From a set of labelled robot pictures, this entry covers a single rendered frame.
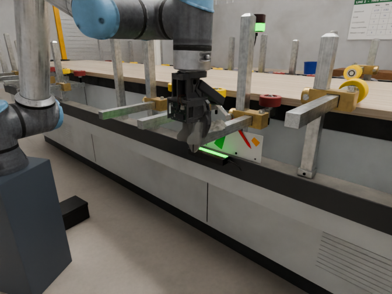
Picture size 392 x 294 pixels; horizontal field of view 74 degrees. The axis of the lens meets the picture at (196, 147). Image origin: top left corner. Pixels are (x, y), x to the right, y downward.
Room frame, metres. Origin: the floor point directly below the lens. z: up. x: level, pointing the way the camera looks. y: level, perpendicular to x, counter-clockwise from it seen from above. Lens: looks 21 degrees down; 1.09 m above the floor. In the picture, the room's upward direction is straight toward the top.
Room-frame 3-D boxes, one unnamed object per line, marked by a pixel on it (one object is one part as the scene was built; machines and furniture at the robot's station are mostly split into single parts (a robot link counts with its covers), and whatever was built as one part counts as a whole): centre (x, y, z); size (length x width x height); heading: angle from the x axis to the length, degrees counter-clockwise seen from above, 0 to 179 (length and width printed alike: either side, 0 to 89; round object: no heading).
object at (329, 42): (0.74, -0.35, 0.87); 0.04 x 0.04 x 0.48; 48
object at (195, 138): (0.64, 0.00, 0.86); 0.06 x 0.03 x 0.09; 138
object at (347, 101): (0.73, -0.37, 0.95); 0.14 x 0.06 x 0.05; 48
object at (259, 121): (0.90, -0.18, 0.85); 0.14 x 0.06 x 0.05; 48
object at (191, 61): (0.65, 0.01, 1.05); 0.10 x 0.09 x 0.05; 48
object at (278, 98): (0.98, -0.28, 0.85); 0.08 x 0.08 x 0.11
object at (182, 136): (0.66, 0.03, 0.86); 0.06 x 0.03 x 0.09; 138
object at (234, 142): (0.91, -0.13, 0.75); 0.26 x 0.01 x 0.10; 48
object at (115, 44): (1.41, 0.41, 0.93); 0.05 x 0.05 x 0.45; 48
